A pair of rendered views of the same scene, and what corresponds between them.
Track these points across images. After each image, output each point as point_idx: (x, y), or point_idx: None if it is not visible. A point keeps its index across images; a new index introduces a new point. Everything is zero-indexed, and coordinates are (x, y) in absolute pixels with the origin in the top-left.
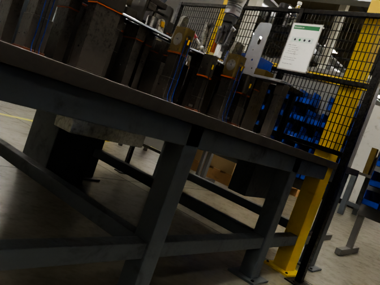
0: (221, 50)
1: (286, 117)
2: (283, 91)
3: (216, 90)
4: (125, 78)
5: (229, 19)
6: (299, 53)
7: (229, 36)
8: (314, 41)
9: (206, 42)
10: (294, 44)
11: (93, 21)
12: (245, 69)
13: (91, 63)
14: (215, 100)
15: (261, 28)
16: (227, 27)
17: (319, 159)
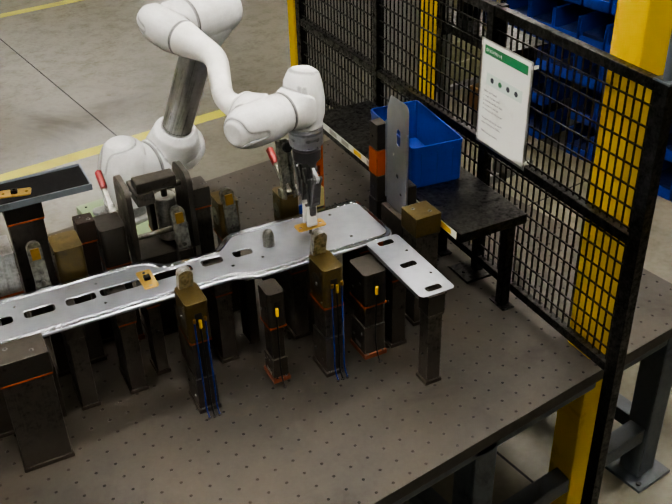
0: (311, 214)
1: (506, 263)
2: (433, 309)
3: (345, 256)
4: (136, 381)
5: (302, 161)
6: (504, 118)
7: (314, 192)
8: (524, 98)
9: (291, 177)
10: (493, 92)
11: (13, 410)
12: (392, 192)
13: (46, 450)
14: (317, 339)
15: (395, 111)
16: (305, 174)
17: (542, 408)
